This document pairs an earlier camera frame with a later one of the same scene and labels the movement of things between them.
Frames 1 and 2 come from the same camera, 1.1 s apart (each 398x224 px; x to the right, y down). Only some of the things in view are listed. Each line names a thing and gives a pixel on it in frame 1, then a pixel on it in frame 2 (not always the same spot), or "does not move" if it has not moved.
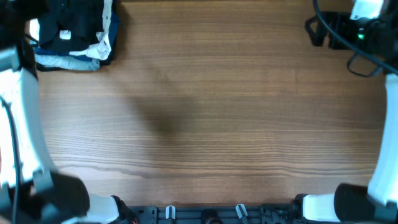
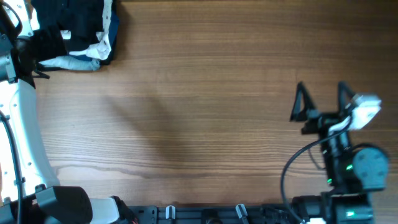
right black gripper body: (359, 32) → (318, 122)
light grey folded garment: (68, 64) does not move
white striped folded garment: (99, 48) does not move
